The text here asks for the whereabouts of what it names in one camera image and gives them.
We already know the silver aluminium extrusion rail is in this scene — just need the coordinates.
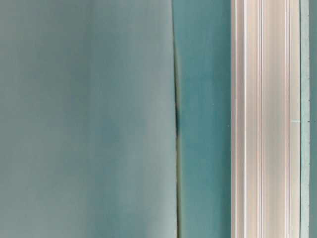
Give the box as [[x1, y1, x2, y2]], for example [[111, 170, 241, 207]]
[[231, 0, 301, 238]]

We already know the pale teal marker strip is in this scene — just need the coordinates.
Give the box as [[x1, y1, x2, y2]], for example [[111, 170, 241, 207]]
[[300, 0, 310, 238]]

